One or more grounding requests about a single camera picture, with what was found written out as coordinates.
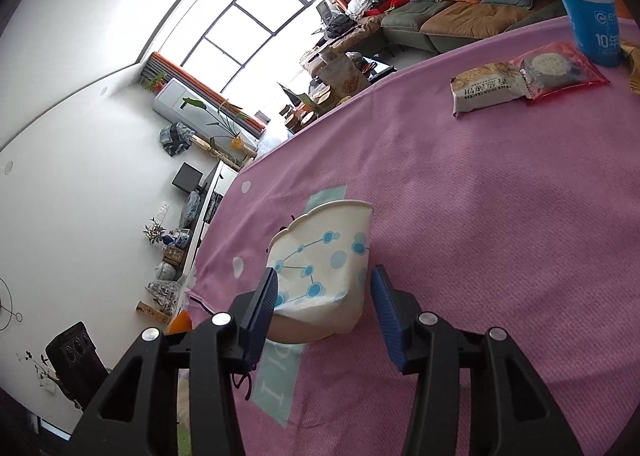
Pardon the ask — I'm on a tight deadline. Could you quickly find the brown paper piece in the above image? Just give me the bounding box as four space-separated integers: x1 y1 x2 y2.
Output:
620 39 640 94

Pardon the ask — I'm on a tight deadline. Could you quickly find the small black monitor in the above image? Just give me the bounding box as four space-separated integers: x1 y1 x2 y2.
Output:
171 162 203 194

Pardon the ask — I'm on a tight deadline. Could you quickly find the red clear snack packet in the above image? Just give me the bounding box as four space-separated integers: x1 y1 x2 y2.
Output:
510 41 610 101

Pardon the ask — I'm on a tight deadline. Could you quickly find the white TV cabinet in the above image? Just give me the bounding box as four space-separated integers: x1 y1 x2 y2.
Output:
182 161 238 280

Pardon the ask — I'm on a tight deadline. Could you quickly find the blue white paper cup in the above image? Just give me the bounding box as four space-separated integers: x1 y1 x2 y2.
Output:
561 0 622 67

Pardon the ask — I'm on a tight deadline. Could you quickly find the white blue-dotted paper cup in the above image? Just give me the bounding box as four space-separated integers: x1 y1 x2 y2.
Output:
267 199 373 344

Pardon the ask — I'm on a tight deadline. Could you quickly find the white standing air conditioner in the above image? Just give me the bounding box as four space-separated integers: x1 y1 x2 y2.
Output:
152 79 214 133

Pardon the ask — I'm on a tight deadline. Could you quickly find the beige snack packet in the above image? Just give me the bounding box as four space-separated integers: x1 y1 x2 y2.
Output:
450 62 529 118

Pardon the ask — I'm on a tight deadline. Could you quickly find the tall green potted plant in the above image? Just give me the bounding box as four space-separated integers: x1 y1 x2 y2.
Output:
180 98 245 150

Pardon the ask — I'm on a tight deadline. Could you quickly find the pink floral tablecloth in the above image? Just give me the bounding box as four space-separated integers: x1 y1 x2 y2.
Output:
189 18 639 455

